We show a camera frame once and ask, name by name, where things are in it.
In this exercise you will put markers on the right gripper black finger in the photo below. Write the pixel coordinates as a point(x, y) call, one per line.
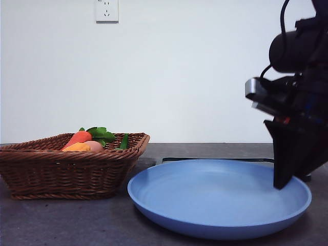
point(280, 164)
point(310, 151)

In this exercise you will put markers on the blue round plate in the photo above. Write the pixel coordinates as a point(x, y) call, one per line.
point(215, 197)

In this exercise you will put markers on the yellow-orange toy corn cob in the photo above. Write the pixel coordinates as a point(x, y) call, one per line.
point(77, 147)

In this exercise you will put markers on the brown wicker basket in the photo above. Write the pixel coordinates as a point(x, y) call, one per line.
point(64, 174)

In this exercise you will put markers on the black rectangular tray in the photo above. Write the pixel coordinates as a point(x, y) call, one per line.
point(308, 178)

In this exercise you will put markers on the green pepper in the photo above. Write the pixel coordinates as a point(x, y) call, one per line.
point(124, 142)

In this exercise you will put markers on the green leafy vegetable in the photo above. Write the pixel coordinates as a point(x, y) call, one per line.
point(101, 133)

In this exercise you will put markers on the brown egg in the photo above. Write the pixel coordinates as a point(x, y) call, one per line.
point(96, 146)

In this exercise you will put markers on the orange toy carrot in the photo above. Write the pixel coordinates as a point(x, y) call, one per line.
point(78, 138)

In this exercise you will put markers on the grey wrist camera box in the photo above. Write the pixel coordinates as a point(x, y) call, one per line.
point(253, 88)

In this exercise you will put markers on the white wall socket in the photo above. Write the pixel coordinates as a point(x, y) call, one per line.
point(107, 12)

